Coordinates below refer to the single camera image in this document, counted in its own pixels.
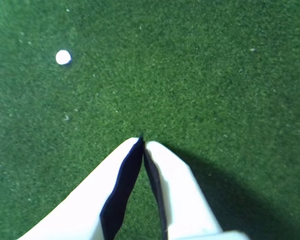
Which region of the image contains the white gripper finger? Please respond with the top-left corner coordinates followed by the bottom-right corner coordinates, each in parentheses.
top-left (17, 136), bottom-right (144, 240)
top-left (142, 140), bottom-right (223, 240)

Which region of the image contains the small white dot marker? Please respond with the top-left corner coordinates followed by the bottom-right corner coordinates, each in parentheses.
top-left (55, 49), bottom-right (72, 66)

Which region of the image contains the long green putting mat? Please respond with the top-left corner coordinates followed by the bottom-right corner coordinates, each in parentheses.
top-left (0, 0), bottom-right (300, 240)

